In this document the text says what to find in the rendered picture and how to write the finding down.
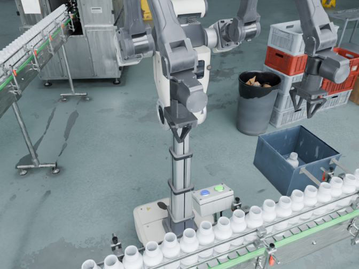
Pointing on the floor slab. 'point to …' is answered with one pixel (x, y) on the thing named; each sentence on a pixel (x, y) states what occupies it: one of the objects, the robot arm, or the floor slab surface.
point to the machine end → (83, 40)
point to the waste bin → (256, 101)
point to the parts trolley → (345, 28)
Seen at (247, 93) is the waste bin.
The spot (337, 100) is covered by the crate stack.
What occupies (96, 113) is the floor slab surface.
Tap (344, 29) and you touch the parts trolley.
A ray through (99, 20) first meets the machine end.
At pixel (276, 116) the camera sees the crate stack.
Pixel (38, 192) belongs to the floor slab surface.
